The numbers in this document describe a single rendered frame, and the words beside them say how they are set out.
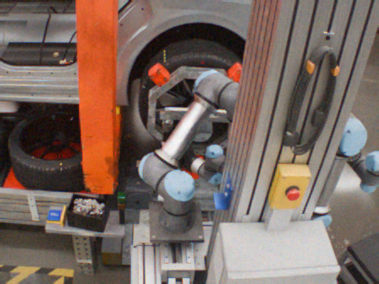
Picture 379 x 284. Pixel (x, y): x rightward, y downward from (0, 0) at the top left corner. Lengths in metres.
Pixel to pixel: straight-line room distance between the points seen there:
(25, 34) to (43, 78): 0.83
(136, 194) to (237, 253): 1.41
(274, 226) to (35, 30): 2.54
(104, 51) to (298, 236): 1.10
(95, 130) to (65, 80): 0.58
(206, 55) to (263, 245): 1.29
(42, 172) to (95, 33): 1.06
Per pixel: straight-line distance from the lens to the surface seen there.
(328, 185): 1.60
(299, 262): 1.26
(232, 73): 2.26
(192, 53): 2.30
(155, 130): 2.43
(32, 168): 2.61
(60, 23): 3.34
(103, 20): 1.80
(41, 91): 2.65
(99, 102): 1.99
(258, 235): 1.29
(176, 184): 1.66
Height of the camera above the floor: 2.18
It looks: 38 degrees down
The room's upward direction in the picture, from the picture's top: 7 degrees clockwise
